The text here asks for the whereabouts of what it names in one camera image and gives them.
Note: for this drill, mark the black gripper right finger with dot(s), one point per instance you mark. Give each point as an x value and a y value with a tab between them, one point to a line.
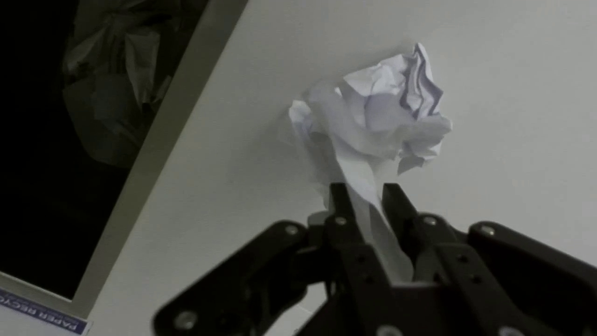
497	274

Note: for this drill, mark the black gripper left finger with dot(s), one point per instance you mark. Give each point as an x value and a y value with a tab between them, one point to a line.
281	274

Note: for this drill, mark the white paper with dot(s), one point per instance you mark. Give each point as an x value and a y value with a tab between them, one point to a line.
380	119

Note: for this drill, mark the blue label sticker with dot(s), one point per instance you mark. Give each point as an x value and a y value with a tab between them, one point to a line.
38	311

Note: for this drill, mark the black panel with grey frame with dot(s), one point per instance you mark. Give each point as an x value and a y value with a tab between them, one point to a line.
94	124

